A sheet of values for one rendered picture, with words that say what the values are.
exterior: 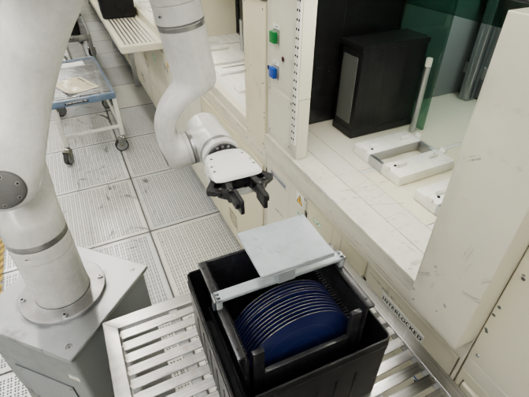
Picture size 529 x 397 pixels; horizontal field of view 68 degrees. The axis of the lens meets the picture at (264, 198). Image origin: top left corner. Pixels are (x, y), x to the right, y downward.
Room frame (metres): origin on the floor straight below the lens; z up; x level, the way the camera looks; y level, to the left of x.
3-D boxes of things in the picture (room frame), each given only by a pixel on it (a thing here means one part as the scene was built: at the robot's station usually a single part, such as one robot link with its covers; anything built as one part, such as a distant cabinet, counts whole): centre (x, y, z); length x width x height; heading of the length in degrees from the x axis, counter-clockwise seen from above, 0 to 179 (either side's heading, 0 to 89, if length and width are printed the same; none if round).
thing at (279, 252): (0.44, -0.03, 0.93); 0.24 x 0.20 x 0.32; 114
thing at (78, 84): (2.72, 1.36, 0.47); 0.31 x 0.23 x 0.02; 47
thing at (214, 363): (0.44, -0.03, 0.85); 0.28 x 0.28 x 0.17; 24
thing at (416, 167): (1.03, -0.42, 0.89); 0.22 x 0.21 x 0.04; 116
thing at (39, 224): (0.64, 0.49, 1.07); 0.19 x 0.12 x 0.24; 28
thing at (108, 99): (2.89, 1.41, 0.24); 0.97 x 0.52 x 0.48; 28
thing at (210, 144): (0.73, 0.09, 1.06); 0.09 x 0.03 x 0.08; 114
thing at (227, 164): (0.67, 0.07, 1.06); 0.11 x 0.10 x 0.07; 24
